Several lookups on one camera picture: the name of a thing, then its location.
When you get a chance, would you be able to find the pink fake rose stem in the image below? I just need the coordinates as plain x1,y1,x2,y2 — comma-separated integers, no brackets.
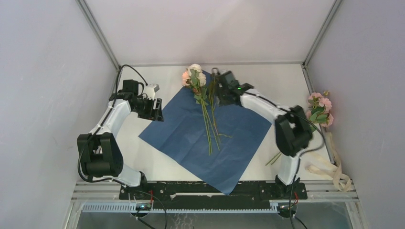
182,68,213,155
186,63,221,152
265,90,334,167

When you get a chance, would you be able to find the blue wrapping paper sheet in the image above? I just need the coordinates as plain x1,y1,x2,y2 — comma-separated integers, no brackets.
139,87,271,195

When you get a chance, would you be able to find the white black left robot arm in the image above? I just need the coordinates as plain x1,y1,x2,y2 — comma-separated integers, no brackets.
77,80,164,199

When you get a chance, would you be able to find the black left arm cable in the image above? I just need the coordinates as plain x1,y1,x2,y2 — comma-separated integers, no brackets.
77,64,149,184

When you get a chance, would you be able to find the white cable duct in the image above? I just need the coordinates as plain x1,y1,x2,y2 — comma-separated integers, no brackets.
82,202,279,213

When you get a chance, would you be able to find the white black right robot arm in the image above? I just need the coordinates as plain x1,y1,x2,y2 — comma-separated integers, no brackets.
211,68,313,198

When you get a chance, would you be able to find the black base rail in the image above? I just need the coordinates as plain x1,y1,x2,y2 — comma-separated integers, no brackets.
118,181,308,209

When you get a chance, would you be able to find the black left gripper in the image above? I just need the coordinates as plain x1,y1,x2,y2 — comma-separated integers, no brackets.
133,96,164,122

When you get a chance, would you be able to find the cream ribbon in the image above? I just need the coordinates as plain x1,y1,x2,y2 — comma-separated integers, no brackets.
305,132,354,192

